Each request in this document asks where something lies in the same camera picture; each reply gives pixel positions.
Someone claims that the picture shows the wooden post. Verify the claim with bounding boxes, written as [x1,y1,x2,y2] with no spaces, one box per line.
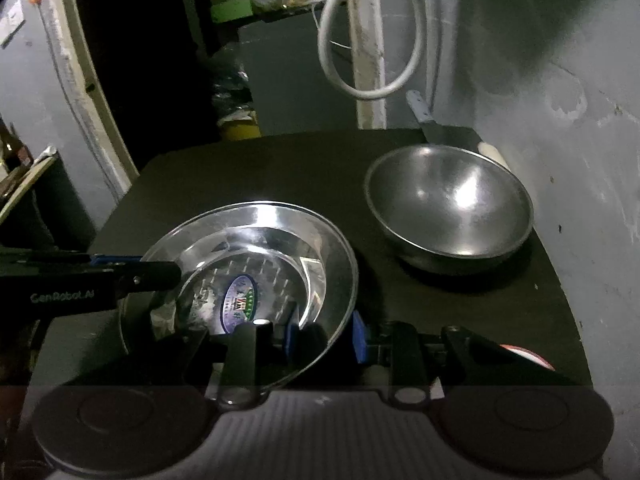
[344,0,389,130]

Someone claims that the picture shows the dark clutter pile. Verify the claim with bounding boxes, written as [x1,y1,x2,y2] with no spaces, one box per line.
[210,66,257,124]

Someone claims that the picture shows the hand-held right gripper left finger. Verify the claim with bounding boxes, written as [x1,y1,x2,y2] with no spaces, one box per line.
[182,302,302,408]

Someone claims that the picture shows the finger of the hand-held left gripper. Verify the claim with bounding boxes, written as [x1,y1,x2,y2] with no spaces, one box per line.
[90,254,146,267]
[112,260,182,302]

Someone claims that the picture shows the yellow container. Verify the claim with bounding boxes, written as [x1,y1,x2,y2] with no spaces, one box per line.
[220,119,262,141]

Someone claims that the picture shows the white cable loop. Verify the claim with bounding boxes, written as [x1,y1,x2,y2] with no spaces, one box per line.
[317,0,426,99]

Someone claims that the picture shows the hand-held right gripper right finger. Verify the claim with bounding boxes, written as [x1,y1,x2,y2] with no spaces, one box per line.
[351,310,557,408]

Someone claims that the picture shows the red rimmed white bowl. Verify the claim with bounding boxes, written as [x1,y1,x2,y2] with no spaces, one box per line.
[500,344,557,372]

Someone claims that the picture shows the leaning boards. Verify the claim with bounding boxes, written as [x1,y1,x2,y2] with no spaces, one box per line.
[0,146,59,223]

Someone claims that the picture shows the brown bottle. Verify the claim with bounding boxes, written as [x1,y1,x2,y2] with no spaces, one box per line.
[0,119,32,173]

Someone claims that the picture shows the green box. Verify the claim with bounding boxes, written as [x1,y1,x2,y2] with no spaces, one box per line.
[210,0,254,24]

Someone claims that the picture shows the metal spatula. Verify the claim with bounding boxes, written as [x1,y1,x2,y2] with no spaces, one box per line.
[406,90,483,151]

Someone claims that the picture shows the white door frame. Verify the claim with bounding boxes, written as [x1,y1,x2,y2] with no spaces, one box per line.
[56,0,142,206]

